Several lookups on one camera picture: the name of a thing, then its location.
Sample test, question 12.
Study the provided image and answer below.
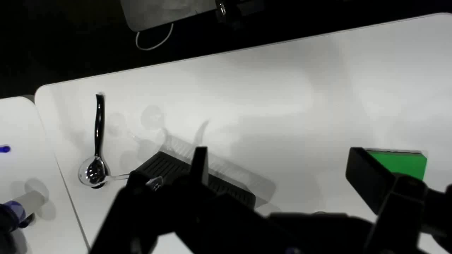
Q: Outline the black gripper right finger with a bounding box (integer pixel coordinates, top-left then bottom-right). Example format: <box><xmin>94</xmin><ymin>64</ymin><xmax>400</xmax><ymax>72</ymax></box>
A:
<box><xmin>346</xmin><ymin>146</ymin><xmax>452</xmax><ymax>254</ymax></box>

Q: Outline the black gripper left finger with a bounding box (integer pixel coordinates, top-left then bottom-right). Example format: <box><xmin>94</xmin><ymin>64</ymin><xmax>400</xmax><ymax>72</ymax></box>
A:
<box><xmin>89</xmin><ymin>145</ymin><xmax>259</xmax><ymax>254</ymax></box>

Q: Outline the black slotted spoon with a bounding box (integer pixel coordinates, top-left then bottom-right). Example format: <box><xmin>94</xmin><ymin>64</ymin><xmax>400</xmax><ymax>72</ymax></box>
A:
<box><xmin>78</xmin><ymin>93</ymin><xmax>109</xmax><ymax>189</ymax></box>

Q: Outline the green block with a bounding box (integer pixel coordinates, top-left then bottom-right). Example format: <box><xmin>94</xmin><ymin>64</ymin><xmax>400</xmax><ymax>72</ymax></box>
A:
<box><xmin>369</xmin><ymin>149</ymin><xmax>428</xmax><ymax>179</ymax></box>

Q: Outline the black rectangular box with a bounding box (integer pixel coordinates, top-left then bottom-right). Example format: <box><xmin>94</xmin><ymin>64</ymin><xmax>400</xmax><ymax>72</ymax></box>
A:
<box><xmin>137</xmin><ymin>151</ymin><xmax>256</xmax><ymax>207</ymax></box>

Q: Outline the blue marker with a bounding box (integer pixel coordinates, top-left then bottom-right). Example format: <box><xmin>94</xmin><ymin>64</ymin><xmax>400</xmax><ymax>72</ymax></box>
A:
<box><xmin>0</xmin><ymin>200</ymin><xmax>36</xmax><ymax>234</ymax></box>

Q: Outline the small whiteboard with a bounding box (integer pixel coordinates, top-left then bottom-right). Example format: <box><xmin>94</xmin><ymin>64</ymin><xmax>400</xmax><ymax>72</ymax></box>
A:
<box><xmin>120</xmin><ymin>0</ymin><xmax>216</xmax><ymax>31</ymax></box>

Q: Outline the white cable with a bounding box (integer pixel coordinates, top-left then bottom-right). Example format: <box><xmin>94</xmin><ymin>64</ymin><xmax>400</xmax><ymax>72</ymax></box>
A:
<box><xmin>135</xmin><ymin>21</ymin><xmax>175</xmax><ymax>52</ymax></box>

